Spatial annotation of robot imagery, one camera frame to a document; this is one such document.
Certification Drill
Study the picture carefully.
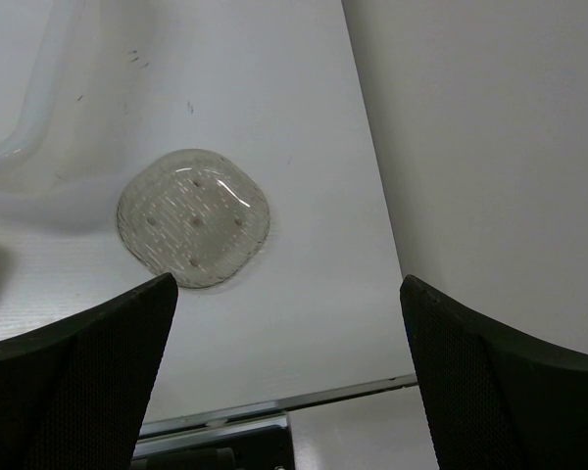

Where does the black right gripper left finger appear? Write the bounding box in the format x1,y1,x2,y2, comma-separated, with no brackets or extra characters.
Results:
0,273,178,469

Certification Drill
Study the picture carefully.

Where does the clear glass dish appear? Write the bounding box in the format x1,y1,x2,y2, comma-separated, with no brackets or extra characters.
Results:
116,149,270,290

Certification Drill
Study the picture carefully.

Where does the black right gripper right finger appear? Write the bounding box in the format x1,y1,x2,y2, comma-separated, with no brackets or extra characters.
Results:
400,275,588,469

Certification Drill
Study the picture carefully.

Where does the translucent white plastic bin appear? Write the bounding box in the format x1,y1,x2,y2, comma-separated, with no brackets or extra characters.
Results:
0,1,160,231

